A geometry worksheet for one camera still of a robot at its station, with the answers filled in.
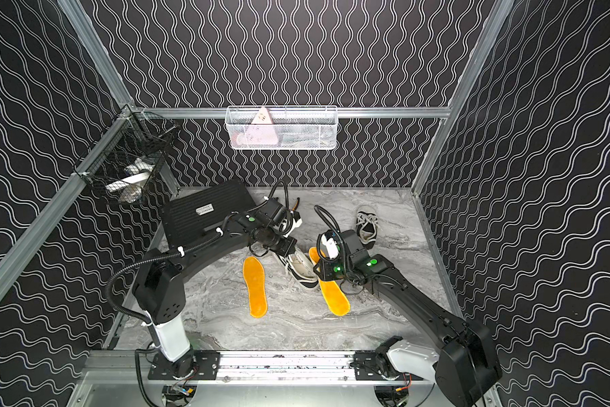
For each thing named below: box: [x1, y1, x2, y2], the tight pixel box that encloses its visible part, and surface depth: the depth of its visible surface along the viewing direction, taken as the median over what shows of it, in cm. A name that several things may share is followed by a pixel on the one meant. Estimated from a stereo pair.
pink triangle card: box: [250, 105, 273, 125], surface depth 90 cm
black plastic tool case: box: [160, 178, 258, 248], surface depth 105 cm
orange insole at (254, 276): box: [242, 256, 269, 318], surface depth 92 cm
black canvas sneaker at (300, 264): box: [276, 247, 320, 289], surface depth 87 cm
